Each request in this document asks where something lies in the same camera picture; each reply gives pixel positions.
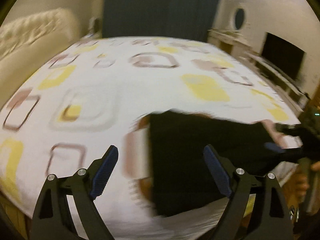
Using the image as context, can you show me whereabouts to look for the black pants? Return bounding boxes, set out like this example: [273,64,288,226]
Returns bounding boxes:
[149,111,284,217]

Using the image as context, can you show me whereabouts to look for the right hand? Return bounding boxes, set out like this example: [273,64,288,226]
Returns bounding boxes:
[282,165,310,206]

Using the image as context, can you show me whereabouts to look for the white vanity dresser with mirror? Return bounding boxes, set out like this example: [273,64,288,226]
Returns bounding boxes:
[207,5,252,59]

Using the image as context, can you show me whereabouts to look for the white patterned bed sheet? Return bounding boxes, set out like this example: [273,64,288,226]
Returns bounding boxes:
[1,37,298,239]

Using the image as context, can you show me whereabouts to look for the dark green curtain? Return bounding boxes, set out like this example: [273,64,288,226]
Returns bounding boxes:
[102,0,219,42]

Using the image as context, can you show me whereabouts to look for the cream tufted headboard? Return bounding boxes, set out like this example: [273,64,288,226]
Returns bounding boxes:
[1,8,81,107]

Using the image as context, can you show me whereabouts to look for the black wall television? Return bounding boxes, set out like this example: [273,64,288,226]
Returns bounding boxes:
[261,33,305,80]

